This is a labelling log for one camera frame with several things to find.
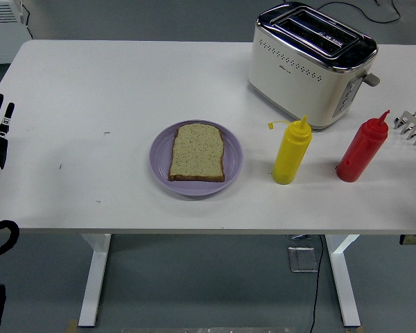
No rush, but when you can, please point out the black cable behind toaster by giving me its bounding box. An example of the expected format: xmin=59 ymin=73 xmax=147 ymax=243
xmin=315 ymin=0 xmax=401 ymax=24

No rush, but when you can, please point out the white table leg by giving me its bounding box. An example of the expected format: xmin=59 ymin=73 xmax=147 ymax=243
xmin=78 ymin=233 xmax=112 ymax=328
xmin=324 ymin=234 xmax=362 ymax=328

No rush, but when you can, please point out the white radiator unit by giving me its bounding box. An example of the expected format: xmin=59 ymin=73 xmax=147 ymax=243
xmin=0 ymin=0 xmax=32 ymax=65

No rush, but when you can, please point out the slice of bread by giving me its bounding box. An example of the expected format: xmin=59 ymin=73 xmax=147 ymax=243
xmin=168 ymin=123 xmax=226 ymax=182

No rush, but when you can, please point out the red squeeze bottle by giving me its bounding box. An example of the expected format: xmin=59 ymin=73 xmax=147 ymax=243
xmin=335 ymin=110 xmax=391 ymax=182

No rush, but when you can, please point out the purple round plate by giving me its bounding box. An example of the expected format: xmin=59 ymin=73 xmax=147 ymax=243
xmin=149 ymin=119 xmax=244 ymax=198

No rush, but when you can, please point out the black cable by radiator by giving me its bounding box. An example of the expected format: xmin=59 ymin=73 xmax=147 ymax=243
xmin=19 ymin=0 xmax=34 ymax=41

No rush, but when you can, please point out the yellow squeeze bottle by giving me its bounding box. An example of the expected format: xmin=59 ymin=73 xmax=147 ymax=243
xmin=267 ymin=114 xmax=313 ymax=185

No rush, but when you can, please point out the metal floor plate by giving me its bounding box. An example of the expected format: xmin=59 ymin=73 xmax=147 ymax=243
xmin=287 ymin=246 xmax=319 ymax=274

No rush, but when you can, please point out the cream and chrome toaster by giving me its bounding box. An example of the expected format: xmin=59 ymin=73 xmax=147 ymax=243
xmin=248 ymin=1 xmax=381 ymax=132

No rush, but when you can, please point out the black cable under table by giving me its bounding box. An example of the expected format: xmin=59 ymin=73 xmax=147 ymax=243
xmin=310 ymin=234 xmax=325 ymax=333

